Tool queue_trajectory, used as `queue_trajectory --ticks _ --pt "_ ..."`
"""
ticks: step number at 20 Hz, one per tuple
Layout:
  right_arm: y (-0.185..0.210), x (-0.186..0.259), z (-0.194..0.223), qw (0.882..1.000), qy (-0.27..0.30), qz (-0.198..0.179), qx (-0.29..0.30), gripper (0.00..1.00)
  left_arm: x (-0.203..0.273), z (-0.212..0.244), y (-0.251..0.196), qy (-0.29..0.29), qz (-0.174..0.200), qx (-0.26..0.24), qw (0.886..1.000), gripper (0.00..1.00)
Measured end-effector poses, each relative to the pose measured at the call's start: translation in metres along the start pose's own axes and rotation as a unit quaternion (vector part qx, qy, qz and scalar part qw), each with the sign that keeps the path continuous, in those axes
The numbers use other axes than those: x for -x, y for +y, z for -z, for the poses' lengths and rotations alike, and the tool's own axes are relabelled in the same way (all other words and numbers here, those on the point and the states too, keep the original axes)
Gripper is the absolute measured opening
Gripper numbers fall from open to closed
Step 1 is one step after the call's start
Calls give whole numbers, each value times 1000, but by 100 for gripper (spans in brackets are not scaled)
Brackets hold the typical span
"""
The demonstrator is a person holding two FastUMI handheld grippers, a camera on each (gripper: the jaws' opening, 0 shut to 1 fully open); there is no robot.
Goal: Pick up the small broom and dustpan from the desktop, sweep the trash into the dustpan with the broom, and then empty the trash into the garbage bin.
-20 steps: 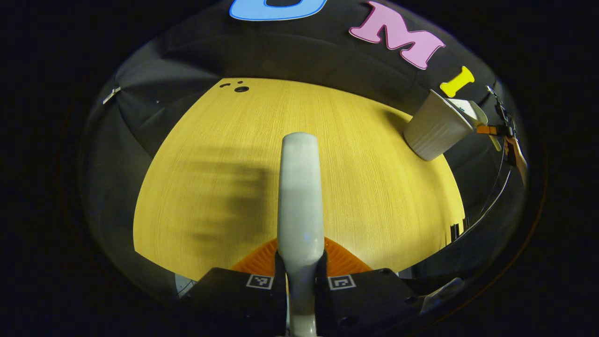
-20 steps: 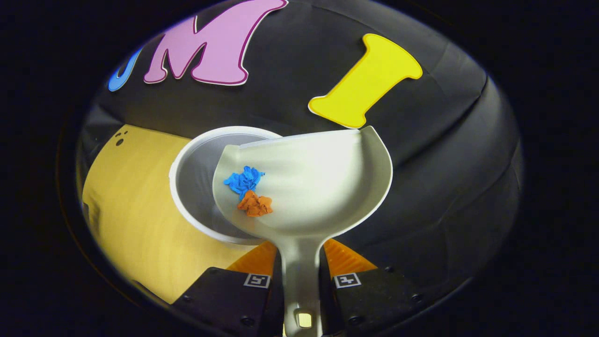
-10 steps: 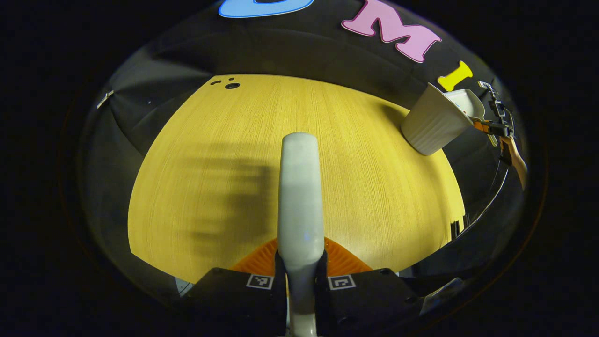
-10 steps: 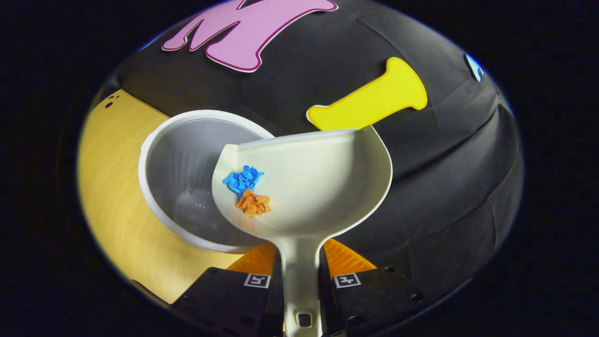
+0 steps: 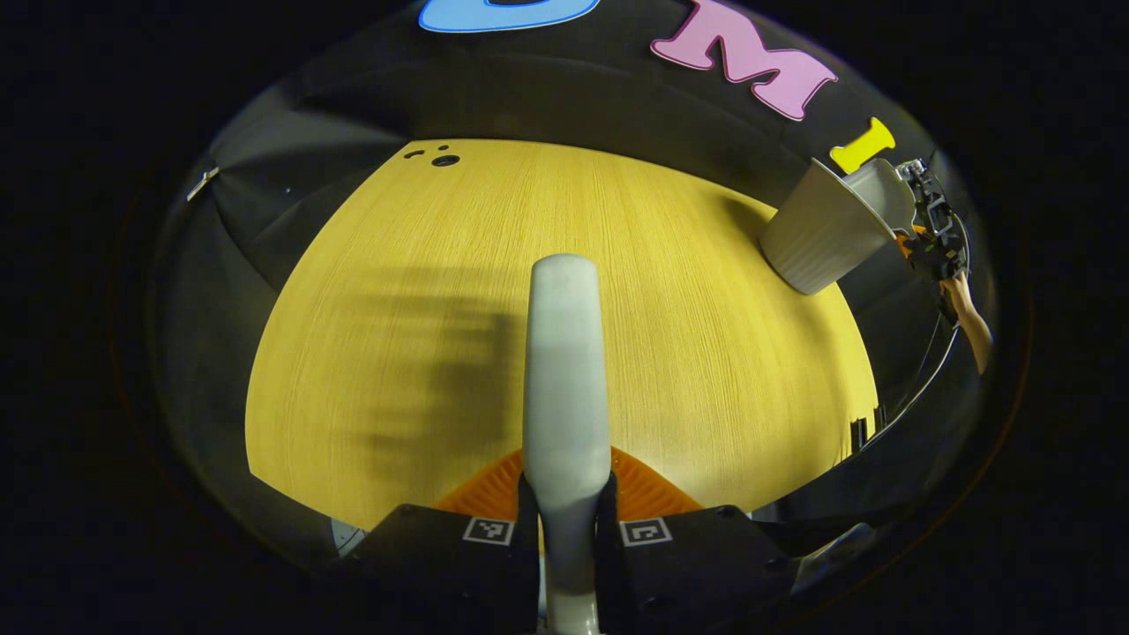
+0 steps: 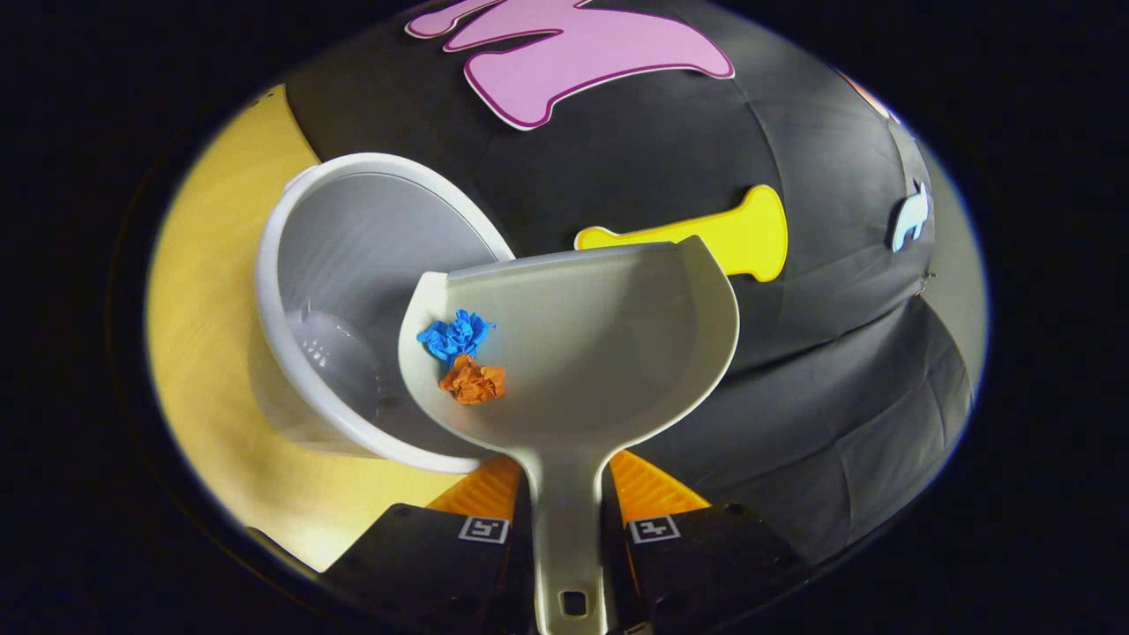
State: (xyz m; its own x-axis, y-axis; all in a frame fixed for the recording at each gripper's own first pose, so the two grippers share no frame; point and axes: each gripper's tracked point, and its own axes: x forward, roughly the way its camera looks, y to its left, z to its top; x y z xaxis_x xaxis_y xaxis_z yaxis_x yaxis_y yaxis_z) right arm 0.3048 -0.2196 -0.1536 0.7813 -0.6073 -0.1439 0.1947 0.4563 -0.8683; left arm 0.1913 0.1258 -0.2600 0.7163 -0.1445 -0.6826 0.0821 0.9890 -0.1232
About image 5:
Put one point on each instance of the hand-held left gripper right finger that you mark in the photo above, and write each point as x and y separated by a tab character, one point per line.
706	564

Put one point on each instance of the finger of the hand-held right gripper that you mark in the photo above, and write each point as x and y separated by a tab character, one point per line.
911	241

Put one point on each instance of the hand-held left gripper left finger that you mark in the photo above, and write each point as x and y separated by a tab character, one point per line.
423	564

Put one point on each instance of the white ribbed garbage bin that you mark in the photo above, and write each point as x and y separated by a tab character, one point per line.
816	238

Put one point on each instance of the small white broom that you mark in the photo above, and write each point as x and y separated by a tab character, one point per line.
564	370

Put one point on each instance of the wooden desktop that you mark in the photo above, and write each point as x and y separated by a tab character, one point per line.
661	309

